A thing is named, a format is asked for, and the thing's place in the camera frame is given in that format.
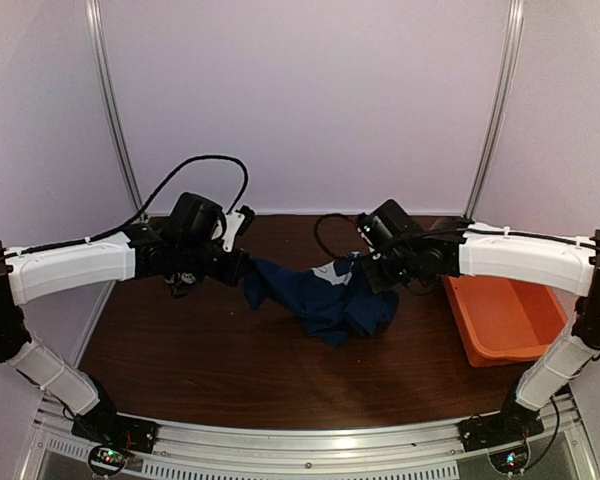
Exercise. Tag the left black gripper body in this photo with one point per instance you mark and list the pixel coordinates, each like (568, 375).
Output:
(223, 273)

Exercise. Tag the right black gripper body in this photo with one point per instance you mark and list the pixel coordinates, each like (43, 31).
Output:
(395, 274)

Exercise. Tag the navy white clothing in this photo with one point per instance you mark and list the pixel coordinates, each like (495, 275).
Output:
(333, 301)

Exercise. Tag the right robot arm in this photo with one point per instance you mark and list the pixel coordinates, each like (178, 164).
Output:
(401, 251)

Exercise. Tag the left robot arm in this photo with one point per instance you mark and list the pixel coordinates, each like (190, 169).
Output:
(194, 243)

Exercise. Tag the orange plastic bin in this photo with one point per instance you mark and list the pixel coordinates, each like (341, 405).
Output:
(503, 322)

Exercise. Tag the left circuit board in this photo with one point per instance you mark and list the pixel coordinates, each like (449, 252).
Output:
(106, 461)

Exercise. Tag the circuit board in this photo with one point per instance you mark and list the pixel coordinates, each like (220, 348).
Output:
(106, 461)
(509, 461)

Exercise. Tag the right circuit board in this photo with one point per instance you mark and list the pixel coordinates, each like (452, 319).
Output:
(509, 461)

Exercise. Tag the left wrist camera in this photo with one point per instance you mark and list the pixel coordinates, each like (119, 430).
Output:
(234, 224)

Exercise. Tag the front aluminium rail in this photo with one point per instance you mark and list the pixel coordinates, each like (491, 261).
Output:
(430, 450)

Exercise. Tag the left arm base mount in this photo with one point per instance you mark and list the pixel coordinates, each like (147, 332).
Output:
(126, 434)

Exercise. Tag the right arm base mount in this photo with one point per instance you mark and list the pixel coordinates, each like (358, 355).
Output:
(495, 432)

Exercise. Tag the left aluminium frame post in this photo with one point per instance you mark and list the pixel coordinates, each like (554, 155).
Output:
(98, 39)

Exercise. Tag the aluminium frame post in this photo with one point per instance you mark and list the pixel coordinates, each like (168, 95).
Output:
(508, 65)
(98, 39)

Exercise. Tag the right aluminium frame post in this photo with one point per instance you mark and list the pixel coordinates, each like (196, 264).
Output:
(508, 65)

